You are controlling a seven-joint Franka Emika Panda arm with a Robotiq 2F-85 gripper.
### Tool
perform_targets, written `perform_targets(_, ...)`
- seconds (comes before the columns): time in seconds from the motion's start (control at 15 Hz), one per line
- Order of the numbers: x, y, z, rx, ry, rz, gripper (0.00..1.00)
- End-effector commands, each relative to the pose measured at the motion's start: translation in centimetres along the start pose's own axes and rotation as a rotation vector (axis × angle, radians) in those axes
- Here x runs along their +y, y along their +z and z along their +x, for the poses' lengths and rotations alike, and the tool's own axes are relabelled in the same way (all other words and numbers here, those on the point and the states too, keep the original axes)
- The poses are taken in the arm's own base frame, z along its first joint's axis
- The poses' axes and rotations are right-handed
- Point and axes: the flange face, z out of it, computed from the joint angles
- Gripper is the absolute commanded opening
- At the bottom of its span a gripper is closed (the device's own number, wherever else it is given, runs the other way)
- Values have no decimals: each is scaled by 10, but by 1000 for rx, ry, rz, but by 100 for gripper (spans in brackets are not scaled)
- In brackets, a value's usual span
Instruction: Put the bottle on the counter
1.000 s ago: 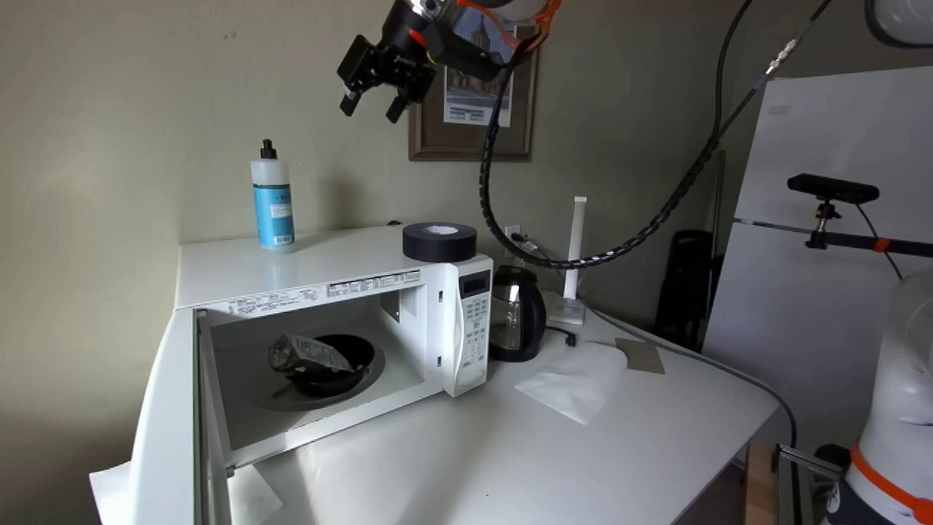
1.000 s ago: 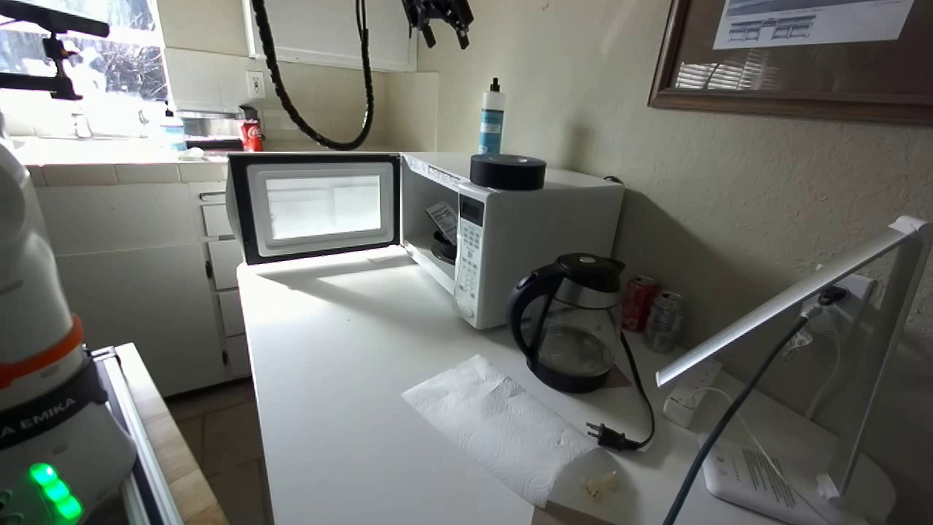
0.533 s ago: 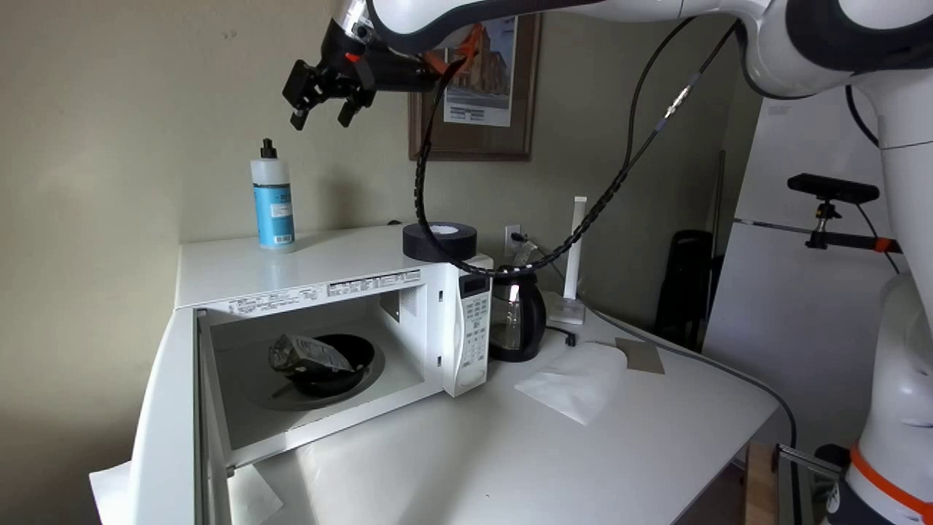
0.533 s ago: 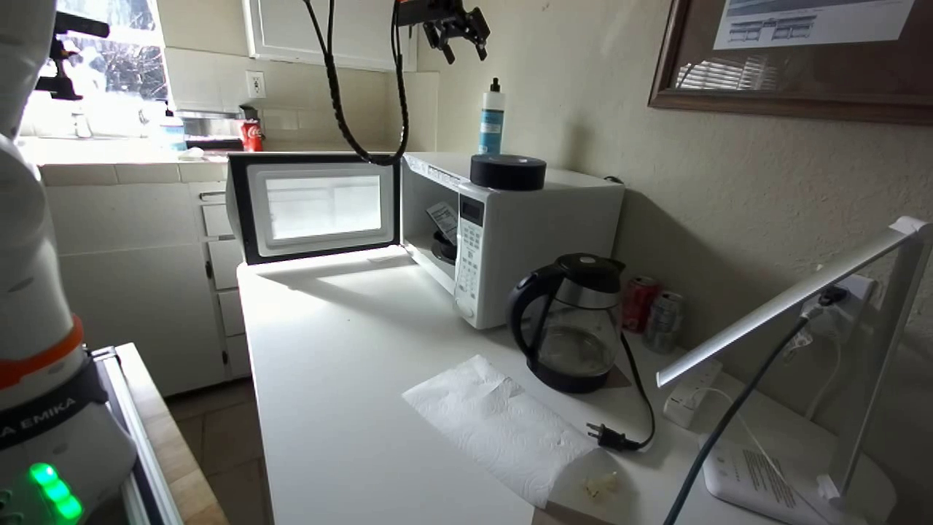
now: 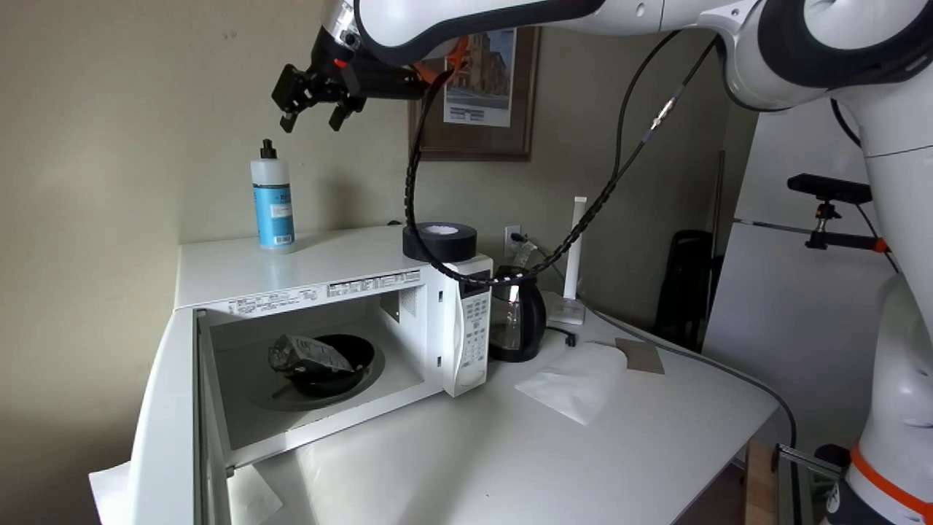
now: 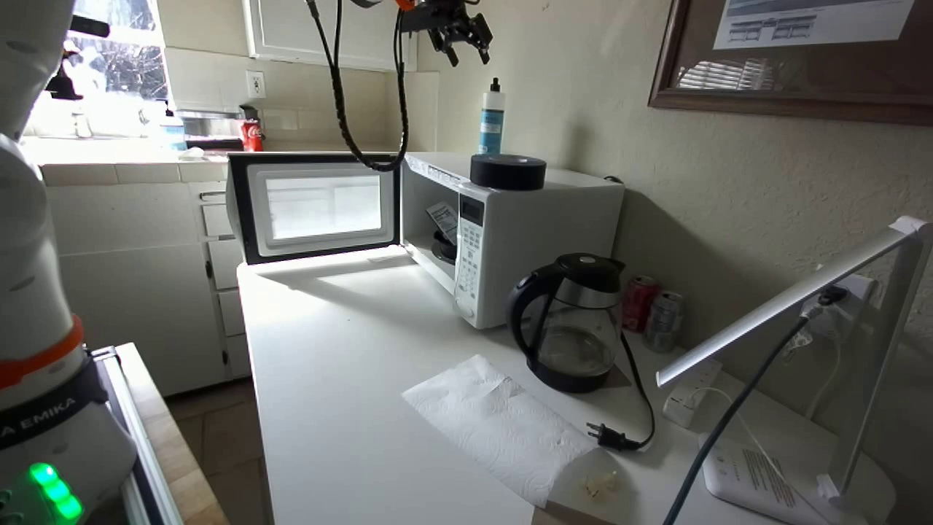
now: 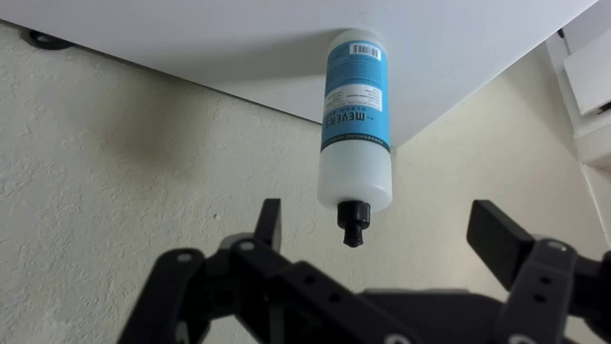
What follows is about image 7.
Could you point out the white bottle with blue label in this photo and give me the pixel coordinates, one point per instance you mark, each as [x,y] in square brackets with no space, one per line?
[356,127]

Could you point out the white drawer cabinet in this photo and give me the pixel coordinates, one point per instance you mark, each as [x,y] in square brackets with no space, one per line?
[593,77]

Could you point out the white microwave oven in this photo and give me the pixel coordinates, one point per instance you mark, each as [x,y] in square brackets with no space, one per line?
[192,39]

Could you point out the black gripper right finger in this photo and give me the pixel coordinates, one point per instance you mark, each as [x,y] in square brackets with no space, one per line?
[541,274]

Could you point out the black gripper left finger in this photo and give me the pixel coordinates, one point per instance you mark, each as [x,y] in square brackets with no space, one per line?
[173,274]

